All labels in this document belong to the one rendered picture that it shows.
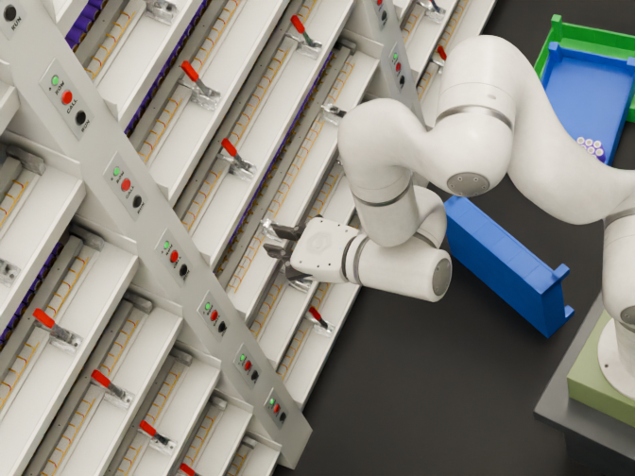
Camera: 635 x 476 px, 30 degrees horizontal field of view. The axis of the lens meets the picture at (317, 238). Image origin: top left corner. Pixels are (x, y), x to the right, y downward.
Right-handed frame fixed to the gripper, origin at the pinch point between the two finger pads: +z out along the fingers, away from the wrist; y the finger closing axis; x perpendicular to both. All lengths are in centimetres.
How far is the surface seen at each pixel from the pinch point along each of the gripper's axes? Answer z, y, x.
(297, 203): 6.6, -12.3, 7.6
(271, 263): 5.8, 0.4, 8.2
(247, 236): 9.6, -1.2, 3.1
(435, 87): 16, -70, 46
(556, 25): -1, -99, 54
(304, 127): 9.8, -25.9, 2.9
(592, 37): -9, -101, 60
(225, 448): 9.9, 30.2, 27.5
